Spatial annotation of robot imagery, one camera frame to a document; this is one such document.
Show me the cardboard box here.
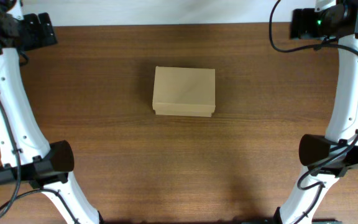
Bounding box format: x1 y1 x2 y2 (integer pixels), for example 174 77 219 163
152 67 216 118

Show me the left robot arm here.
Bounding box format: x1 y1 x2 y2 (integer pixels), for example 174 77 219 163
0 1 103 223

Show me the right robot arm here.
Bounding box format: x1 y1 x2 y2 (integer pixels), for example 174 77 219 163
273 0 358 223

